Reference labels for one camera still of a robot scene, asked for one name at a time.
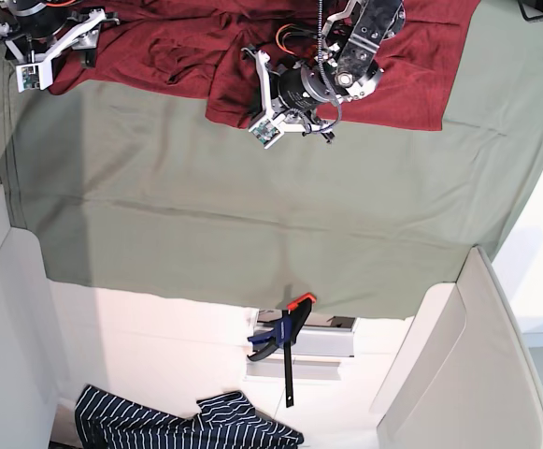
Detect red T-shirt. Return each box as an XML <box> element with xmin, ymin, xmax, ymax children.
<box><xmin>50</xmin><ymin>0</ymin><xmax>477</xmax><ymax>131</ymax></box>

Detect green table cloth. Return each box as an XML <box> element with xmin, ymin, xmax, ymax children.
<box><xmin>0</xmin><ymin>1</ymin><xmax>543</xmax><ymax>318</ymax></box>

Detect white partition panel left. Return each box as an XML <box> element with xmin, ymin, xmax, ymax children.
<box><xmin>0</xmin><ymin>184</ymin><xmax>59</xmax><ymax>448</ymax></box>

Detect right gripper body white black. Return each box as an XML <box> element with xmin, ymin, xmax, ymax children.
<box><xmin>0</xmin><ymin>1</ymin><xmax>120</xmax><ymax>93</ymax></box>

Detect navy striped shirt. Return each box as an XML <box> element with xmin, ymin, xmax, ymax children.
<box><xmin>75</xmin><ymin>384</ymin><xmax>305</xmax><ymax>449</ymax></box>

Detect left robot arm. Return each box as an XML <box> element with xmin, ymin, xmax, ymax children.
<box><xmin>241</xmin><ymin>1</ymin><xmax>406</xmax><ymax>149</ymax></box>

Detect blue black bar clamp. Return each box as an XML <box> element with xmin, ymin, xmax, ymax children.
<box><xmin>248</xmin><ymin>292</ymin><xmax>317</xmax><ymax>408</ymax></box>

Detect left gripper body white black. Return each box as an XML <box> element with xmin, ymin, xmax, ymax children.
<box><xmin>241</xmin><ymin>46</ymin><xmax>335</xmax><ymax>149</ymax></box>

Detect white partition panel right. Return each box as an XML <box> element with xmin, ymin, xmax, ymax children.
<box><xmin>370</xmin><ymin>246</ymin><xmax>543</xmax><ymax>448</ymax></box>

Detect white partition panel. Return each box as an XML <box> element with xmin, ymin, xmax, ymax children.
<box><xmin>0</xmin><ymin>184</ymin><xmax>59</xmax><ymax>448</ymax></box>
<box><xmin>370</xmin><ymin>246</ymin><xmax>543</xmax><ymax>448</ymax></box>

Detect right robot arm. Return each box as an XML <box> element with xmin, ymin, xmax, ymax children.
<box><xmin>0</xmin><ymin>1</ymin><xmax>121</xmax><ymax>93</ymax></box>

